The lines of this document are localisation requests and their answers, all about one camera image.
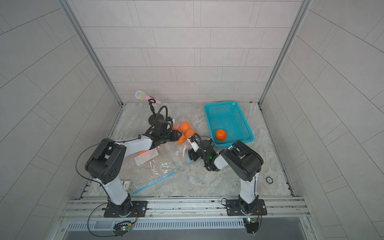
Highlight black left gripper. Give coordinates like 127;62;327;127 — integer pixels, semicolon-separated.
159;130;184;144

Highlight clear zip-top bag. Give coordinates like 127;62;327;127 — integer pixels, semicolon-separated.
120;148;178;195
154;138;202;178

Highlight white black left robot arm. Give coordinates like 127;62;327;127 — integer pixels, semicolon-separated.
85;118;183;218

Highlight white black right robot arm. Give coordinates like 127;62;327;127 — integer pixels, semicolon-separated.
188;139;264;215

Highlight black microphone stand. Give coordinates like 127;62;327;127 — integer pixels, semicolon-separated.
148;97;168;126

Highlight teal plastic perforated basket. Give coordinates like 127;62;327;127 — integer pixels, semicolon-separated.
203;101;254;148

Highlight pink toy microphone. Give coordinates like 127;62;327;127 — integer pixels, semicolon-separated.
135;91;162;105

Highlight small printed card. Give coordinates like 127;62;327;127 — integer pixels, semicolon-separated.
121;180;132;192

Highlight right green circuit board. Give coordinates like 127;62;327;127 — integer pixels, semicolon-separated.
243;218;262;235

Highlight green circuit board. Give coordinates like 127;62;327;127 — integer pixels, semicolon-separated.
113;221;133;237
243;218;262;235

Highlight left green circuit board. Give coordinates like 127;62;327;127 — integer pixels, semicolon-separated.
113;221;133;237

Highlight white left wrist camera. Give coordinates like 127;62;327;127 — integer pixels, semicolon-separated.
160;117;175;127

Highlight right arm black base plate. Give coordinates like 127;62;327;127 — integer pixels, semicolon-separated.
222;198;268;216

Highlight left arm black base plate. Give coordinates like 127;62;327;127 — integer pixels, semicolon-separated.
104;201;148;218

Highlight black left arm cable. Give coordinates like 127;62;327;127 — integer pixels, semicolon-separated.
74;136;142;238

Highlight aluminium mounting rail frame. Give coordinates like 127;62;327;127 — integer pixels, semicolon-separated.
52;196;313;240

